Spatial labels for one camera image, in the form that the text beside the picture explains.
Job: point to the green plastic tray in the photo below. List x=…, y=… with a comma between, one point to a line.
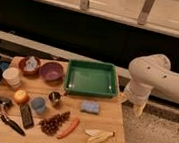
x=91, y=78

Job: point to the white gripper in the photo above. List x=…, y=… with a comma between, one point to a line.
x=136, y=93

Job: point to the yellow corn cob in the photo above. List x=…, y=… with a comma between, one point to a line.
x=97, y=136

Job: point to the orange carrot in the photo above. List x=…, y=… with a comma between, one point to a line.
x=69, y=129

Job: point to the purple bowl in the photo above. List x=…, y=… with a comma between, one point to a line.
x=51, y=71

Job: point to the red bowl with plastic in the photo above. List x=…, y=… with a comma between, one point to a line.
x=29, y=65

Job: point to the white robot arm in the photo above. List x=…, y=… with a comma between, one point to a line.
x=148, y=73

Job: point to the orange apple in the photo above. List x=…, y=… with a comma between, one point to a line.
x=20, y=97

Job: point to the white paper cup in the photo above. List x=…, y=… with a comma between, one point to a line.
x=12, y=77

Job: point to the black remote control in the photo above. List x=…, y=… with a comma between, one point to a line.
x=26, y=116

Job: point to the small metal cup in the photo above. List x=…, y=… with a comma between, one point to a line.
x=54, y=98

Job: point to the black handled can opener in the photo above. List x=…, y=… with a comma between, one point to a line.
x=5, y=105

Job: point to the blue plastic cup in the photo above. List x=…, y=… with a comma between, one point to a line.
x=39, y=105

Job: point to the bunch of dark grapes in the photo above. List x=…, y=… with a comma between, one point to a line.
x=51, y=125

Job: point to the blue sponge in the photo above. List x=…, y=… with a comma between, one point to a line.
x=90, y=107

